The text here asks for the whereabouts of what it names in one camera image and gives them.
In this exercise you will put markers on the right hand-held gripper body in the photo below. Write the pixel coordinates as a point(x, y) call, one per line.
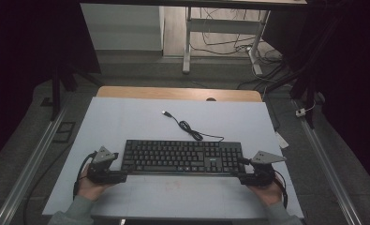
point(265, 157)

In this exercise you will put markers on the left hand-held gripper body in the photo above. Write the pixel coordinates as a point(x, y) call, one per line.
point(104, 156)

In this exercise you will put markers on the black computer keyboard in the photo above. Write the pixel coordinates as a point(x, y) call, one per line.
point(173, 156)

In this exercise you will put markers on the person's right hand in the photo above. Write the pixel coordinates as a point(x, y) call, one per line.
point(268, 193)

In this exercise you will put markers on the person's left hand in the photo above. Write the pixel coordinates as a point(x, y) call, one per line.
point(90, 189)

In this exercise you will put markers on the white paper tag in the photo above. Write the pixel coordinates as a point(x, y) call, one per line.
point(282, 141)

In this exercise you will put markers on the white table board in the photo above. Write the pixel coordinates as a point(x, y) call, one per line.
point(142, 125)

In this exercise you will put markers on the small white box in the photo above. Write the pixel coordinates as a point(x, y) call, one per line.
point(300, 112)

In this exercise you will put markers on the black metal stand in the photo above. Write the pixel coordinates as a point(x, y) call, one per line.
point(56, 93)
point(309, 93)

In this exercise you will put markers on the wooden table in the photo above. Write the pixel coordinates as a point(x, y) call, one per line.
point(160, 93)

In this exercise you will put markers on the dark curtain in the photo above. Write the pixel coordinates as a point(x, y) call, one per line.
point(23, 47)
point(351, 62)

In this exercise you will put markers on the grey cabinet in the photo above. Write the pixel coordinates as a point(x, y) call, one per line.
point(123, 28)

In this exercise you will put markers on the black rectangular floor frame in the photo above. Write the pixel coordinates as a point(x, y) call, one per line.
point(60, 137)

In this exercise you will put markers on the aluminium floor rail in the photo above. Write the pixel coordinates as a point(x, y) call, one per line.
point(326, 165)
point(32, 162)

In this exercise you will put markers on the white metal desk frame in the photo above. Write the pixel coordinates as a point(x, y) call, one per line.
point(223, 25)

